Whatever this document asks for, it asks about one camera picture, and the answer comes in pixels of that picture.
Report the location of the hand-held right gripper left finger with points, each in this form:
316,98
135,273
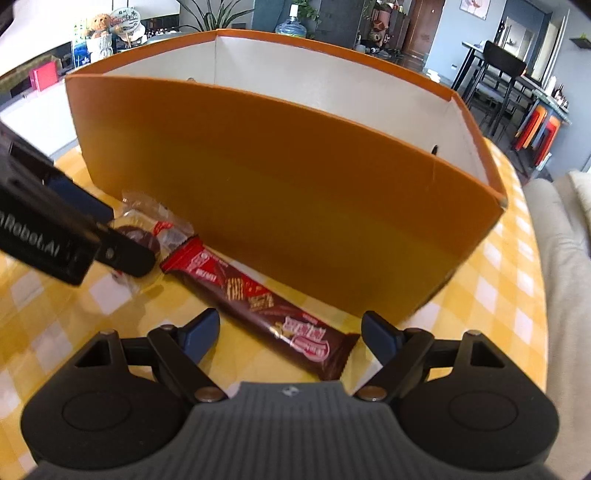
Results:
203,332

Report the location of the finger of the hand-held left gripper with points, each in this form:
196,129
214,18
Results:
81,198
127,256

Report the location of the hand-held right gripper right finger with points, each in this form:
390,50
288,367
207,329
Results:
381,334

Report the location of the clear chocolate pie packet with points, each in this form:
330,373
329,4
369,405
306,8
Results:
161,230

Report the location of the red brown wafer bar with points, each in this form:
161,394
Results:
258,295

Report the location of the orange cardboard box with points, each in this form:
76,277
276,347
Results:
277,184

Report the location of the white low cabinet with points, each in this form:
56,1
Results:
27,110

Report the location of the yellow checkered tablecloth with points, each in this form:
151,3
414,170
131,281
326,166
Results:
485,300

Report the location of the red box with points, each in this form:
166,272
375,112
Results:
44,76

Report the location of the teddy bear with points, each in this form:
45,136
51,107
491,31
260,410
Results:
99,24

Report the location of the round paper fan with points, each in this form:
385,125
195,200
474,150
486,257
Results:
127,19

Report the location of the beige sofa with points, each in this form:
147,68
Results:
568,277

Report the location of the green houseplant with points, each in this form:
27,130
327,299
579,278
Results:
214,14

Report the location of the orange stools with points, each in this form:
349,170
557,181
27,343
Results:
538,131

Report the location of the blue water bottle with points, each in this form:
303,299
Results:
293,25

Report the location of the black dining table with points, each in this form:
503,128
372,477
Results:
540,90

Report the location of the black dining chair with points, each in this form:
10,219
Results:
503,67

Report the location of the brown door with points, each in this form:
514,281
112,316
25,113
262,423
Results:
422,27

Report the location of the framed mirror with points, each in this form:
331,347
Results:
517,37

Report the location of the wall picture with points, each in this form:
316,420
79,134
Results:
475,7

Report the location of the wall shelf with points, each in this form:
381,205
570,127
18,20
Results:
581,41

